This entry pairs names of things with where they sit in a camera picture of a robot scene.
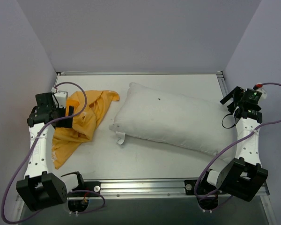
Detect yellow Mickey Mouse pillowcase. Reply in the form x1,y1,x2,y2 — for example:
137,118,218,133
52,90,120,169

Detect white pillow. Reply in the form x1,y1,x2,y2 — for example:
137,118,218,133
109,82,237,156

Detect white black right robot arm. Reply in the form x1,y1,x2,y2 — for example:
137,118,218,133
198,84,268,202

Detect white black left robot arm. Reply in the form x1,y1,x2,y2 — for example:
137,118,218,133
16,91,85,211

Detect white pillow tag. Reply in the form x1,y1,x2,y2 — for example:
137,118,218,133
116,132,126,145

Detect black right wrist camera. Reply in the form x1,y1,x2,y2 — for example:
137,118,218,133
243,88,267,105

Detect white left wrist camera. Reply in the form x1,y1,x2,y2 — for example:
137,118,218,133
51,87,68,108

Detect thin black wire loop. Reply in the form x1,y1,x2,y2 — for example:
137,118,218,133
222,113,238,129

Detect aluminium right frame rail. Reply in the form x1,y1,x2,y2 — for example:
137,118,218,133
216,71,258,177

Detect aluminium frame rail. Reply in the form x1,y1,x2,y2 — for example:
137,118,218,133
16,177,270,201
216,71,258,177

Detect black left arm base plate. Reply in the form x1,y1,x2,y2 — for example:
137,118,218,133
67,181,101,197

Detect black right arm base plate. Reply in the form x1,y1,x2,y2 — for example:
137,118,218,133
184,179,227,197

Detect aluminium front frame rail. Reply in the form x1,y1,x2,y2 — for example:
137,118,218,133
16,177,270,201

